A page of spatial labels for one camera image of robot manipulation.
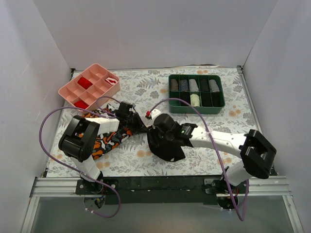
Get black rolled socks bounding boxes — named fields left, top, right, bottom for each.
left=180, top=92, right=190, bottom=106
left=199, top=79, right=209, bottom=92

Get grey white rolled socks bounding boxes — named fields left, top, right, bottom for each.
left=189, top=79, right=199, bottom=92

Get black rolled socks front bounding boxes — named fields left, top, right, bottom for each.
left=180, top=92, right=190, bottom=106

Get grey brown rolled socks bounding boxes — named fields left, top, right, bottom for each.
left=170, top=79, right=179, bottom=91

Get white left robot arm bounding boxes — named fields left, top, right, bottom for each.
left=58, top=101, right=147, bottom=194

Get cream rolled socks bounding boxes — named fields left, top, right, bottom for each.
left=190, top=94, right=200, bottom=107

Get aluminium frame rail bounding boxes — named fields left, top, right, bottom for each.
left=22, top=176, right=303, bottom=233

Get orange camouflage patterned garment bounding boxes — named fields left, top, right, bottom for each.
left=82, top=104, right=133, bottom=160

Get white patterned rolled socks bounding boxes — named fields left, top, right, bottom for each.
left=209, top=79, right=220, bottom=93

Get black underwear beige waistband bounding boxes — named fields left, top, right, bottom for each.
left=147, top=127, right=185, bottom=162

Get green compartment tray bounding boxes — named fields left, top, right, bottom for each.
left=169, top=74, right=225, bottom=115

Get blue striped rolled socks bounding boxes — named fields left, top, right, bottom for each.
left=179, top=79, right=190, bottom=92

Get pink compartment tray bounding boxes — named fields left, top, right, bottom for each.
left=58, top=63, right=121, bottom=114

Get red rolled garment back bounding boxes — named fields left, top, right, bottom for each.
left=77, top=77, right=92, bottom=89

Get red white rolled garment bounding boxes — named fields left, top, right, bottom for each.
left=105, top=77, right=118, bottom=85

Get red rolled garment front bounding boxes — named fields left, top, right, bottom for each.
left=74, top=100, right=89, bottom=109

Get black rolled socks back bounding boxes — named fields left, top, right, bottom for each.
left=199, top=79, right=209, bottom=92

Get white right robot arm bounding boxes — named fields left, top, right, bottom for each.
left=147, top=109, right=276, bottom=193

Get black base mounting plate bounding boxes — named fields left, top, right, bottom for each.
left=75, top=176, right=250, bottom=209

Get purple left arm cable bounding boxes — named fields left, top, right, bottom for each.
left=38, top=96, right=122, bottom=218

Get floral fern table mat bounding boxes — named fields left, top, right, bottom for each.
left=46, top=67, right=270, bottom=178

